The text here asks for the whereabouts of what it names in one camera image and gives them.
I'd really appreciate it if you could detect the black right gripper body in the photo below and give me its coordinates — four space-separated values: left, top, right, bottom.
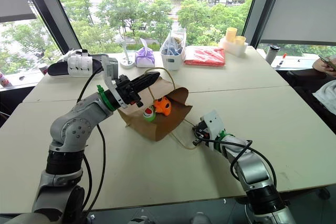
196 120 211 142

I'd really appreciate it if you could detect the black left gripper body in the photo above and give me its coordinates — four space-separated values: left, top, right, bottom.
115 75 144 108

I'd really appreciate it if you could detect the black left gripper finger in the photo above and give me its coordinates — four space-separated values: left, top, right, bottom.
129 71 160 86
134 73 161 95

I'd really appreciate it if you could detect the brown paper bag with handles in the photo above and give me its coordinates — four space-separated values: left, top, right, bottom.
117 67 199 151

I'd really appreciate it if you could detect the orange plush toy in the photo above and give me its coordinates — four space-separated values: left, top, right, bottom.
153 97 173 118

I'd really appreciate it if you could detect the green plush toy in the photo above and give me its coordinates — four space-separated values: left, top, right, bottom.
142 105 157 123

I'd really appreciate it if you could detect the clear bag of blue items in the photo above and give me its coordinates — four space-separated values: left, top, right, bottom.
161 31 184 56

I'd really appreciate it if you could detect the bystander hand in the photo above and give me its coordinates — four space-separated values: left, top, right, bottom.
312 56 336 74

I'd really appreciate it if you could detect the purple tissue pack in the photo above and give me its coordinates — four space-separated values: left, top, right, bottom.
134 37 156 69

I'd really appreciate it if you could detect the white stand with rod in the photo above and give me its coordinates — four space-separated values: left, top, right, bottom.
119 39 137 69

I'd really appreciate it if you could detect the white plastic storage bin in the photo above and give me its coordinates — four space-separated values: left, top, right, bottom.
160 27 187 71

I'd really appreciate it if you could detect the red plastic package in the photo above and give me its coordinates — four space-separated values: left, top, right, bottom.
183 46 226 67

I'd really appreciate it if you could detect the grey rounded shape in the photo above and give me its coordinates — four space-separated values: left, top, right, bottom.
190 211 211 224

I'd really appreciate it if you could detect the red and white can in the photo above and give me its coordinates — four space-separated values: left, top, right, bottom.
38 63 50 76

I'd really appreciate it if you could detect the white rectangular tray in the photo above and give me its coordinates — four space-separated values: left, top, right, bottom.
218 36 249 58

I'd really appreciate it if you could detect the tall yellow cup stack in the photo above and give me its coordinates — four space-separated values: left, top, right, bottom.
225 27 238 43

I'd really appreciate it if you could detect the short yellow cup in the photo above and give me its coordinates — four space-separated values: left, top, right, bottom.
234 35 247 47

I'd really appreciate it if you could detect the grey tumbler with black lid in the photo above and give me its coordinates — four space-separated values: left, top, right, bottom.
265 45 281 66

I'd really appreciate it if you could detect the dark window pillar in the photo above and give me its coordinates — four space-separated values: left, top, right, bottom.
241 0 279 48
17 0 82 55

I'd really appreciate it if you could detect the red and white bottle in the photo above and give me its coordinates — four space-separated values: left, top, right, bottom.
0 71 13 88

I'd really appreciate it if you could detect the bystander white garment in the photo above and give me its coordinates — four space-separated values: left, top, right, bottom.
312 79 336 107

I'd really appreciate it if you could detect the black caster wheel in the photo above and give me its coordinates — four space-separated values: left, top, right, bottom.
317 187 332 201

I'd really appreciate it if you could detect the dark smartphone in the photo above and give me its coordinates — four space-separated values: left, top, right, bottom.
318 54 336 71

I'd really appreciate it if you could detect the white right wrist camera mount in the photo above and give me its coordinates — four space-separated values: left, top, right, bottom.
199 110 226 141

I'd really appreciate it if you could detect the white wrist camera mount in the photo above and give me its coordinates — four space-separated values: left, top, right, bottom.
101 55 129 109
199 110 226 141

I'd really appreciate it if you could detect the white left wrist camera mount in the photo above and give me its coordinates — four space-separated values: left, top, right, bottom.
101 55 129 109

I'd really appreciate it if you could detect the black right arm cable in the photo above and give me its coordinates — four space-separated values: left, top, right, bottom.
204 138 278 190

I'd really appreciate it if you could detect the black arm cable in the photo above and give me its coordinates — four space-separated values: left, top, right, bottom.
76 66 107 216
204 138 278 190

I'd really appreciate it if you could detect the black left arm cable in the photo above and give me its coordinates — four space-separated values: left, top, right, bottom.
76 66 107 216

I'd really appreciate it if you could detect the black slipper with white strap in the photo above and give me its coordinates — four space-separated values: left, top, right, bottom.
47 49 104 78

